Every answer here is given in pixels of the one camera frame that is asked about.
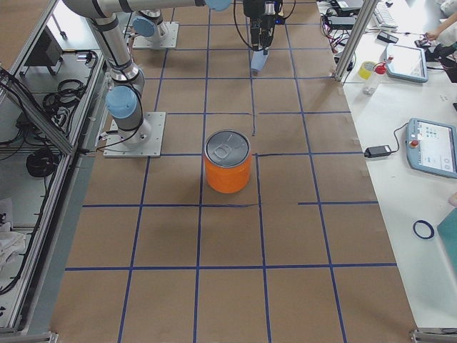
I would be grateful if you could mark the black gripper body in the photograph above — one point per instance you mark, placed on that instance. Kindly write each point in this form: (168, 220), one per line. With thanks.
(252, 8)

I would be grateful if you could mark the light blue plastic cup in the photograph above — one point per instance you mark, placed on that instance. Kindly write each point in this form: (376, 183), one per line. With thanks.
(258, 61)

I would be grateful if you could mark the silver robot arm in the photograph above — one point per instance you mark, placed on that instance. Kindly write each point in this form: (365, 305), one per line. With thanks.
(150, 25)
(102, 16)

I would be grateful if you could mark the yellow tape roll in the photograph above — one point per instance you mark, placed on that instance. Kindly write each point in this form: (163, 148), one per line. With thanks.
(366, 69)

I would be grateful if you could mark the black smartphone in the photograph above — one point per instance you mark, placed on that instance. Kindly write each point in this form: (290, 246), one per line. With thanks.
(386, 37)

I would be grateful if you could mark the clear bottle red cap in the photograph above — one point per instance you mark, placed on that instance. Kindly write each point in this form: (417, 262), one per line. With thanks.
(377, 74)

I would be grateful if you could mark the orange can with silver lid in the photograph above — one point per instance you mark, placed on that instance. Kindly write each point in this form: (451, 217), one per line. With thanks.
(227, 161)

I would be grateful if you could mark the teach pendant tablet far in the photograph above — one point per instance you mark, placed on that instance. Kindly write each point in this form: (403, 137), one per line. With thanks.
(408, 63)

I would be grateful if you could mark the teach pendant tablet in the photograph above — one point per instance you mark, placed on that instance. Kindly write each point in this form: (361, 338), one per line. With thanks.
(431, 147)
(408, 63)

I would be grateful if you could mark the black power adapter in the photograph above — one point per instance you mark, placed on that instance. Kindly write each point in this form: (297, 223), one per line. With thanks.
(377, 151)

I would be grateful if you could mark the teach pendant tablet near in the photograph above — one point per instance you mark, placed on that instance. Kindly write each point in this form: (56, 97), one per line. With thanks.
(431, 147)

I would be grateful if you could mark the white crumpled cloth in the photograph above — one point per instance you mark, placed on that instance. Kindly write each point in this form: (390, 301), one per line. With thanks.
(12, 243)

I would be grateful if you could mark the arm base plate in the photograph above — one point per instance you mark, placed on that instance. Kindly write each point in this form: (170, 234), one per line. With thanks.
(147, 141)
(168, 43)

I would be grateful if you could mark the aluminium frame post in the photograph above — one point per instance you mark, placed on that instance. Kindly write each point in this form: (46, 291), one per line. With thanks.
(359, 28)

